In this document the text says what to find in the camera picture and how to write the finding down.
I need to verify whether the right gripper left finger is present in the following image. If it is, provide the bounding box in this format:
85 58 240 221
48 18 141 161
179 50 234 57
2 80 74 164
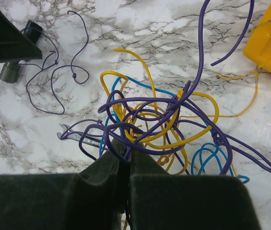
0 150 129 230

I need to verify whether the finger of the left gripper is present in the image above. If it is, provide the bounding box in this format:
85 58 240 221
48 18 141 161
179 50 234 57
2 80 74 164
0 11 42 63

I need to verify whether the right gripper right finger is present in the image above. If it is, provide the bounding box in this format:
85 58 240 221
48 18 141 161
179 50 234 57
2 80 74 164
128 150 260 230

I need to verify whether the cable bundle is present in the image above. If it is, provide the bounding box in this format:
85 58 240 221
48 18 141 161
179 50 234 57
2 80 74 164
65 0 271 230

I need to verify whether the thin yellow wire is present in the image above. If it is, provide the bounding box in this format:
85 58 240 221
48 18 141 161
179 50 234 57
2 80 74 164
180 19 271 120

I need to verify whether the black T-shaped tool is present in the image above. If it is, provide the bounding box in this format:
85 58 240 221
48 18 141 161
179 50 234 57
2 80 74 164
0 20 43 84

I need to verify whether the open-end silver wrench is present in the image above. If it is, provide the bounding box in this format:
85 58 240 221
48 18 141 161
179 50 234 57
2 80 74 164
57 123 107 149

